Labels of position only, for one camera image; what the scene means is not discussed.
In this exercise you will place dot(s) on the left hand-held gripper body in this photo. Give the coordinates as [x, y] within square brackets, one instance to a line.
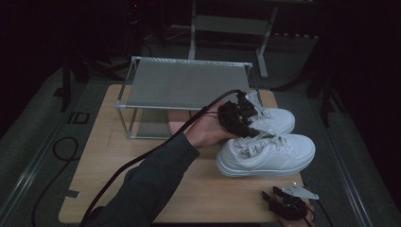
[235, 116]

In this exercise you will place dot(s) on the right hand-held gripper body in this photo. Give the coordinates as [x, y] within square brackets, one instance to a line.
[291, 208]

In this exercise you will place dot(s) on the white sneaker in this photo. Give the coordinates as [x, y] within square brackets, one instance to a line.
[277, 118]
[274, 157]

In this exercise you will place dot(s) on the pink slipper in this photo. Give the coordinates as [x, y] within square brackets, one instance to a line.
[178, 121]

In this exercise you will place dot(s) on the grey metal shoe rack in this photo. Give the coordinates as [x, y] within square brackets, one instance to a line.
[183, 85]

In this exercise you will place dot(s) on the person's right hand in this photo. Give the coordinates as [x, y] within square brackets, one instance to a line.
[302, 222]

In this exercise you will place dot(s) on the person's left hand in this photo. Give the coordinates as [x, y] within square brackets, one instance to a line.
[206, 130]

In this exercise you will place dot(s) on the dark stand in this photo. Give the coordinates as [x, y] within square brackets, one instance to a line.
[66, 91]
[326, 101]

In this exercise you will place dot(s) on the grey metal stand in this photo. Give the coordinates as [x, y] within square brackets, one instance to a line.
[233, 25]

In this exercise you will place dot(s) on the grey tape piece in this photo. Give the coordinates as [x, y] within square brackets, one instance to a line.
[72, 194]

